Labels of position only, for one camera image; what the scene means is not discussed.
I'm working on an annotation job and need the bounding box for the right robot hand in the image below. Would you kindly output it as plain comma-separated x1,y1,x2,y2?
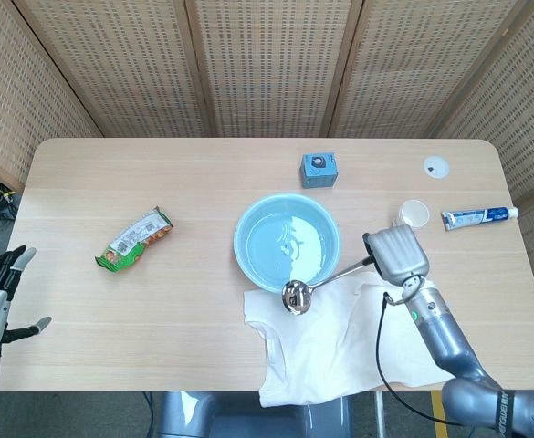
361,224,431,282

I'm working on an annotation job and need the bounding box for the metal ladle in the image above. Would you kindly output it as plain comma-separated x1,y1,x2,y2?
281,256,375,317

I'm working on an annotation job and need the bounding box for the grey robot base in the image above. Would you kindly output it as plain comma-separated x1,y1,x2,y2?
155,391,354,438

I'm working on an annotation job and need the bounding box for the light blue plastic bowl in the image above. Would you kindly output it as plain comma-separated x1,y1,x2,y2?
234,193,342,295

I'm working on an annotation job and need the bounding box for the white paper cup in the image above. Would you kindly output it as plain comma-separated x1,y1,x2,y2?
391,199,431,229

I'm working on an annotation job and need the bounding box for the blue white toothpaste tube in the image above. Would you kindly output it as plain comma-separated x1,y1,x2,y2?
440,205,520,232

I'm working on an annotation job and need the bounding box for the white round table grommet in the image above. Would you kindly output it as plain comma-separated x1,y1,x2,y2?
422,155,450,180

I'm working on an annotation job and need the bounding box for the white cloth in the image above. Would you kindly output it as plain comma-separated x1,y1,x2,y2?
242,268,459,409

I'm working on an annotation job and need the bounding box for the small blue box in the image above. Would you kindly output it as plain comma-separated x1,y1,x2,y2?
299,152,340,189

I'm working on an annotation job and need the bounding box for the green snack packet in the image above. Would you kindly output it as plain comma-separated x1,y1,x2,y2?
94,205,175,274

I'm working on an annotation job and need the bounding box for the woven folding screen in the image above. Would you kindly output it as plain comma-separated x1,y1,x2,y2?
0,0,534,320

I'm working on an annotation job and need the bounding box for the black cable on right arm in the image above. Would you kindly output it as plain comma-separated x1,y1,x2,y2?
374,291,464,428

